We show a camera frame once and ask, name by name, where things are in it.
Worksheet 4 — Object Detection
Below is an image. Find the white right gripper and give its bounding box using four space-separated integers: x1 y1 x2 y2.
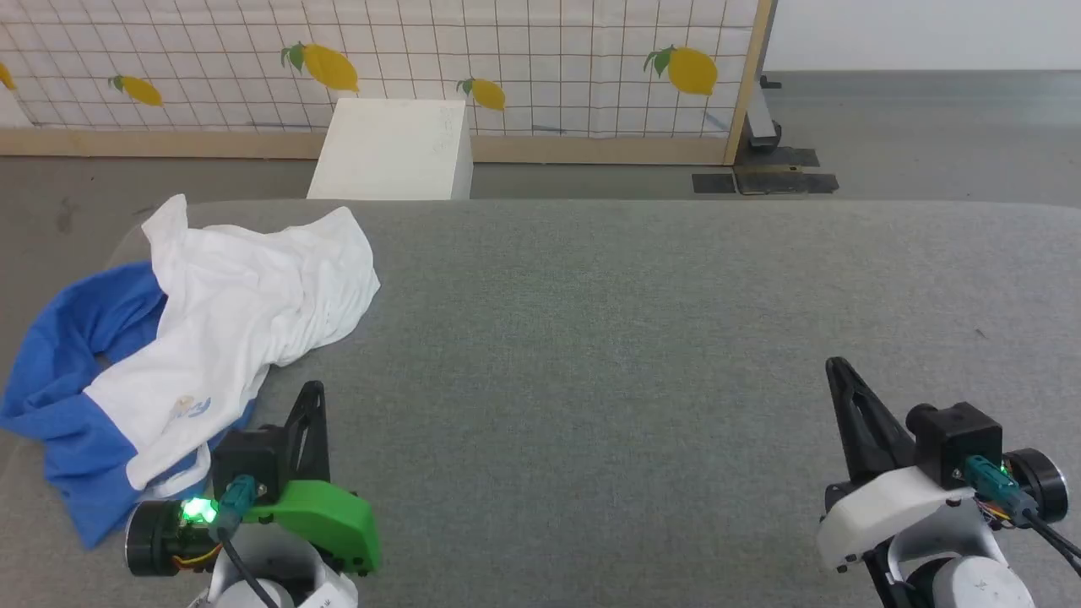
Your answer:
818 358 1069 575

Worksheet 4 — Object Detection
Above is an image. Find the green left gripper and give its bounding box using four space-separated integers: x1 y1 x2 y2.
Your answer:
125 381 383 580

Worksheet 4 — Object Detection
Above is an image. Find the white and blue shirt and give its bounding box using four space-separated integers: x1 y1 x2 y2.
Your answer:
0 194 382 551

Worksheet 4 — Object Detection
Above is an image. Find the grey metal stand foot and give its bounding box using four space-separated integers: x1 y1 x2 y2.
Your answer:
747 74 783 154

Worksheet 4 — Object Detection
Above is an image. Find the lemon print partition screen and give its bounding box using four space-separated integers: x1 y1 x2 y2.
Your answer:
0 0 776 166

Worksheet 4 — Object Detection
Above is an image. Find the black right cable teal plug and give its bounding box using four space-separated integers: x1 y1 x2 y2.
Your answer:
963 456 1081 584

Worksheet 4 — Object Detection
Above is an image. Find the white box pedestal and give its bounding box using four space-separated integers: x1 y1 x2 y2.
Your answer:
306 97 474 202

